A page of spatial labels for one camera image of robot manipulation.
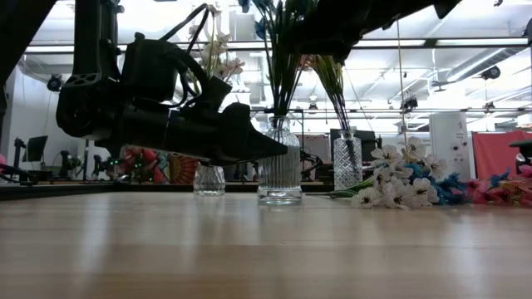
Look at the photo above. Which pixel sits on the diamond-cut clear glass vase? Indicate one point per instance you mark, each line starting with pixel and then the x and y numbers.
pixel 348 166

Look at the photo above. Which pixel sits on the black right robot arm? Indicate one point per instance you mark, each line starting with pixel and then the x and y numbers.
pixel 415 8

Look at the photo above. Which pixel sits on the black aluminium rig frame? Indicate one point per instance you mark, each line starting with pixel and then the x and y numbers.
pixel 83 191

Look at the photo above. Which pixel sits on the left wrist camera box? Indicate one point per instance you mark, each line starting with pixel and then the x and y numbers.
pixel 218 93

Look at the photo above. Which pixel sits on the ribbed clear glass vase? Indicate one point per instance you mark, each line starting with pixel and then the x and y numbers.
pixel 280 178

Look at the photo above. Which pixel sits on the white tower appliance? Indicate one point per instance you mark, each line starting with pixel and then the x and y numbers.
pixel 451 137

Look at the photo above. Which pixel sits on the black background robot arm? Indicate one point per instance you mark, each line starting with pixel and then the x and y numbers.
pixel 308 160
pixel 21 176

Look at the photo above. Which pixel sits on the flared clear glass vase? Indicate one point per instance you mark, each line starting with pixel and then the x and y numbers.
pixel 209 180

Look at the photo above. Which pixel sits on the orange partition panel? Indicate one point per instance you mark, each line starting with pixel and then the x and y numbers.
pixel 494 153

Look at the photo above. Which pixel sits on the small black monitor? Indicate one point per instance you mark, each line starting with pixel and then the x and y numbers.
pixel 36 147

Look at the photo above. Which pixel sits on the black background equipment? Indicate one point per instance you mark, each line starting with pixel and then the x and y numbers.
pixel 524 145

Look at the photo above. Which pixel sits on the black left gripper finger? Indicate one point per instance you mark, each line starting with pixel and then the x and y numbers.
pixel 253 143

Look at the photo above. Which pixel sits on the black ceiling spotlight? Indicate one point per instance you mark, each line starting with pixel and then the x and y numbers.
pixel 410 104
pixel 52 83
pixel 491 73

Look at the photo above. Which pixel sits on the black frame bar with lights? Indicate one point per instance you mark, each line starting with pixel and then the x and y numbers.
pixel 430 42

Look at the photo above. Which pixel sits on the black metal scaffold frame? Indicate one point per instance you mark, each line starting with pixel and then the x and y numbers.
pixel 374 111

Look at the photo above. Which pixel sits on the colourful patterned object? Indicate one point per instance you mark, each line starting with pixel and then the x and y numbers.
pixel 183 170

